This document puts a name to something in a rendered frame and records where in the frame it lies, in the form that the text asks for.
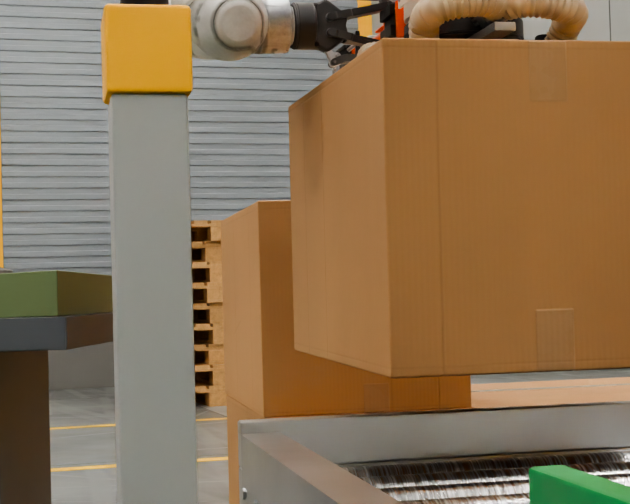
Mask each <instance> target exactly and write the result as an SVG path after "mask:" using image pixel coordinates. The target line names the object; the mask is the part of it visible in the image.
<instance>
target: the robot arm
mask: <svg viewBox="0 0 630 504"><path fill-rule="evenodd" d="M330 1H336V0H321V1H320V2H317V3H302V2H293V3H292V4H291V5H290V2H289V0H169V5H187V6H189V7H190V9H191V36H192V57H193V58H200V59H207V60H221V61H237V60H241V59H244V58H246V57H248V56H250V55H251V54H275V53H284V54H285V53H287V52H288V51H289V49H290V47H291V48H292V49H293V50H319V51H321V52H322V53H325V54H326V56H327V59H328V61H329V63H328V66H329V67H330V68H334V67H336V66H339V65H341V64H348V63H349V62H351V61H352V60H353V59H355V58H356V57H357V54H344V55H341V54H340V53H339V52H333V51H332V49H333V48H335V47H336V46H337V45H339V44H340V43H342V44H350V45H355V46H359V47H362V46H363V45H364V44H367V43H372V42H377V41H379V40H378V39H374V38H369V37H365V36H360V35H356V34H353V33H350V32H347V27H346V23H347V20H349V19H354V18H358V17H363V16H368V15H373V14H378V13H381V11H383V10H384V9H385V8H386V7H387V6H388V5H389V4H394V6H395V2H392V1H390V0H363V1H379V3H378V4H373V5H368V6H363V7H358V8H353V9H345V10H340V9H339V8H338V7H336V6H335V5H334V4H332V3H331V2H330ZM2 273H13V271H12V270H9V269H5V268H1V267H0V274H2Z"/></svg>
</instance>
